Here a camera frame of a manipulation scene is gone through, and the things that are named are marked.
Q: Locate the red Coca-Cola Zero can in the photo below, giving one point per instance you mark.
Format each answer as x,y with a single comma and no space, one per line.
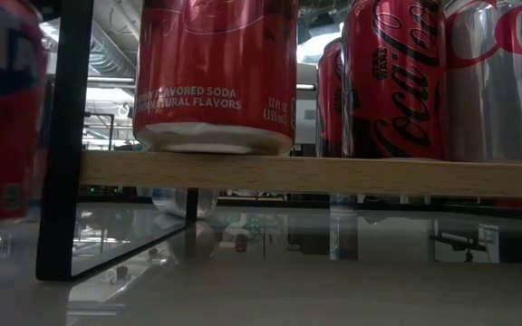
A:
392,90

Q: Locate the blue and silver slim can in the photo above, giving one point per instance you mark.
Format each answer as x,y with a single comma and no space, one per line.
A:
170,201

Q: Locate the bright ceiling light panel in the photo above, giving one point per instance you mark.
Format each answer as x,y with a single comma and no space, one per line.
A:
320,47

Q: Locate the red soda can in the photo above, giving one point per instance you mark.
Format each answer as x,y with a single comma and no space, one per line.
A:
2,136
330,104

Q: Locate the grey wall box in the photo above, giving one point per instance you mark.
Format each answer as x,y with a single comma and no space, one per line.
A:
310,114

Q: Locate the long ceiling light strip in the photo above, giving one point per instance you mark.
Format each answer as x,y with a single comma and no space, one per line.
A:
107,80

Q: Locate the red Fanta can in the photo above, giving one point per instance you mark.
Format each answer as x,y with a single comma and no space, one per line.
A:
215,59

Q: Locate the silver Diet Coke can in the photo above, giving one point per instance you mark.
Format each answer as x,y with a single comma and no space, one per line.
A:
501,99

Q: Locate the wooden shelf with black frame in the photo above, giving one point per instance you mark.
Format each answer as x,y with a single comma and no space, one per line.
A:
288,174

